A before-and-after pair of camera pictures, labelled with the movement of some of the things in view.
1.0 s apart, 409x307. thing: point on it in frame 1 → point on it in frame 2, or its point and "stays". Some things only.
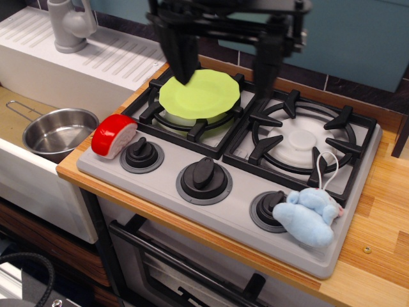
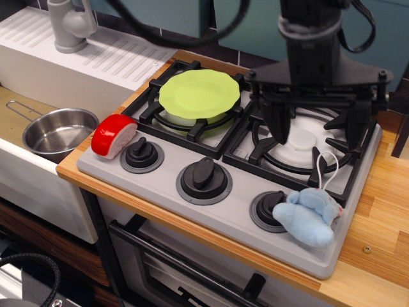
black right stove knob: x=261 y=211 stays
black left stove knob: x=142 y=157 stays
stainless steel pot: x=55 y=133 stays
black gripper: x=177 y=22 → x=314 y=71
